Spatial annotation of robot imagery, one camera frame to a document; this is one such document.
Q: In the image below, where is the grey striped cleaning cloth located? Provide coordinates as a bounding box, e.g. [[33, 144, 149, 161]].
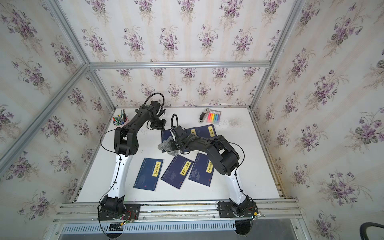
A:
[[158, 136, 179, 157]]

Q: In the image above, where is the clear box of highlighters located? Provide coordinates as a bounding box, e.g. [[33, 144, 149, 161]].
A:
[[207, 110, 222, 125]]

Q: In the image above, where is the aluminium rail frame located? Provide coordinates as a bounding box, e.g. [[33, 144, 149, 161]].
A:
[[47, 199, 309, 240]]

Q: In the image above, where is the blue book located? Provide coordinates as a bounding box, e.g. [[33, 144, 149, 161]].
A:
[[186, 128, 199, 136], [161, 130, 172, 142], [161, 155, 194, 190], [196, 124, 217, 138], [189, 153, 215, 187], [133, 158, 164, 191]]

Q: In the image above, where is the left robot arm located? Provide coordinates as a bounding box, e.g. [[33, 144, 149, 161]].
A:
[[99, 101, 166, 215]]

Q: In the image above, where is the pink pen cup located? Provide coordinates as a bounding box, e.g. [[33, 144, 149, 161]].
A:
[[113, 109, 127, 126]]

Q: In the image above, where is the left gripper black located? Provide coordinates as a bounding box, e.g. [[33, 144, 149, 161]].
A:
[[148, 118, 166, 133]]

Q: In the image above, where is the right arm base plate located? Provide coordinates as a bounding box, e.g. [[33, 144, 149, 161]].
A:
[[217, 200, 259, 218]]

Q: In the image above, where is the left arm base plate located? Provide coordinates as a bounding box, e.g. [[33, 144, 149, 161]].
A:
[[98, 204, 142, 221]]

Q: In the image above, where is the grey black stapler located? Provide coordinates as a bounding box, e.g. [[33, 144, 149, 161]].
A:
[[199, 108, 210, 123]]

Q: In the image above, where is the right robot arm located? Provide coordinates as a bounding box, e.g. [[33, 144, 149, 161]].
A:
[[171, 131, 251, 209]]

